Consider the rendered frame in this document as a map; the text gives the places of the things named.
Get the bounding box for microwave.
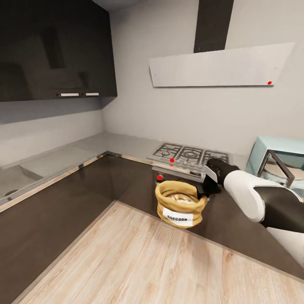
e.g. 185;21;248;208
250;135;304;189

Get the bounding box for popcorn bag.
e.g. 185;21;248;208
155;180;207;229

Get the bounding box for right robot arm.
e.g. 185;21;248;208
196;158;304;269

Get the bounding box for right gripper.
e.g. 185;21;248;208
196;180;222;199

